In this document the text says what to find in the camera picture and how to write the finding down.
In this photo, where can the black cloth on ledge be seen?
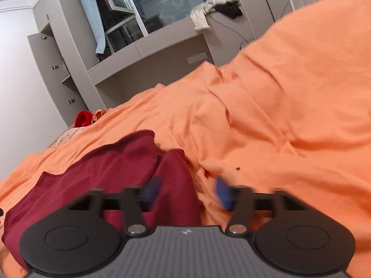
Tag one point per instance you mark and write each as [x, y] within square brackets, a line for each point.
[231, 9]

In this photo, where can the large glass window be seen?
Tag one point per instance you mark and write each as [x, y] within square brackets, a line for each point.
[122, 29]

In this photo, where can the light blue left curtain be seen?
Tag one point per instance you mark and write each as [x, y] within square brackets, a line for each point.
[91, 10]

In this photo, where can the grey built-in cabinet unit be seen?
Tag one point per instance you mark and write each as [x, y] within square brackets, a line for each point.
[64, 49]

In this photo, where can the orange bed sheet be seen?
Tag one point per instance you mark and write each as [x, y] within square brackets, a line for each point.
[291, 110]

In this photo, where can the white wall socket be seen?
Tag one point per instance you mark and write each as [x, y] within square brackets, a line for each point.
[197, 58]

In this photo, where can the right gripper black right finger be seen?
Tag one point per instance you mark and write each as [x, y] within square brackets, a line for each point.
[243, 201]

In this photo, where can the bright red cloth item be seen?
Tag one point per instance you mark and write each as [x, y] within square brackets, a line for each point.
[83, 119]

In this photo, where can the white patterned blanket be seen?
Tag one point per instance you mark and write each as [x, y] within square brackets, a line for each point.
[67, 135]

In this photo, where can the white cloth on ledge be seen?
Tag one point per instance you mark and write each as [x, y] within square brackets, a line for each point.
[199, 13]

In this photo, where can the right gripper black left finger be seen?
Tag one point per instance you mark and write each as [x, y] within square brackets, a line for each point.
[131, 202]

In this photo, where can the dark red knit garment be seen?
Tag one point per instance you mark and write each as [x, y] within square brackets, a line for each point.
[132, 161]

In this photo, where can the small orange cloth piece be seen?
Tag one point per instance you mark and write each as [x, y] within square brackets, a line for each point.
[98, 114]

